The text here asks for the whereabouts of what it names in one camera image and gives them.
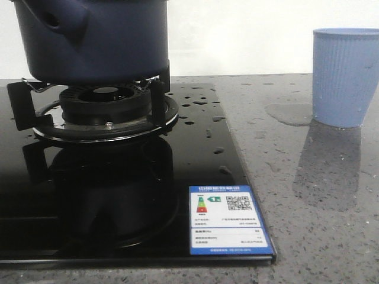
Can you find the light blue ribbed cup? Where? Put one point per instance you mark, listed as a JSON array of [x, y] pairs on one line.
[[345, 74]]

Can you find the black right pot support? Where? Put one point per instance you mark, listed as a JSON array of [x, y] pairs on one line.
[[25, 113]]

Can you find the dark blue pot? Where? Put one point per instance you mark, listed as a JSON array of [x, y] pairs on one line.
[[93, 42]]

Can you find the blue energy label sticker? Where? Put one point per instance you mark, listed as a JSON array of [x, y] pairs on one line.
[[225, 220]]

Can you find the black right gas burner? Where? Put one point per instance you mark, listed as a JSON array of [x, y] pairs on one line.
[[98, 114]]

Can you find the black glass gas stove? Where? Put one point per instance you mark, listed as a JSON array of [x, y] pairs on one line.
[[122, 204]]

